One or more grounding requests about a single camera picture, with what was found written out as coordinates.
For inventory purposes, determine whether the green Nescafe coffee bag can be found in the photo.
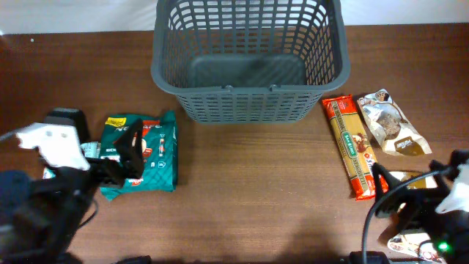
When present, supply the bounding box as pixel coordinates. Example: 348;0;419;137
99;111;178;201

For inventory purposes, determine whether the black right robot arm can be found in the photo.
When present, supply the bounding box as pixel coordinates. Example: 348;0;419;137
361;161;468;263

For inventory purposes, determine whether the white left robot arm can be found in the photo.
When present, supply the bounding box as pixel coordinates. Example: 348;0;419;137
1;120;144;263

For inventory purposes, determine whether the pale green wrapped bar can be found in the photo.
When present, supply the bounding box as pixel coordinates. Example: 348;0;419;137
43;142;100;179

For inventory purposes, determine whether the large beige snack bag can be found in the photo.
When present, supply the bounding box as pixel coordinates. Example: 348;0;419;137
387;171;446;263

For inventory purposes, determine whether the small beige snack pouch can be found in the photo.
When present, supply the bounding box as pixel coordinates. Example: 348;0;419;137
357;89;432;156

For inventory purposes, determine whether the orange spaghetti packet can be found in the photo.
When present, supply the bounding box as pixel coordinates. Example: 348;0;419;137
322;95;388;201

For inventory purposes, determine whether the grey plastic basket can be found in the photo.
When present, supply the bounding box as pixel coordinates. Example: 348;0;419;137
151;0;350;123

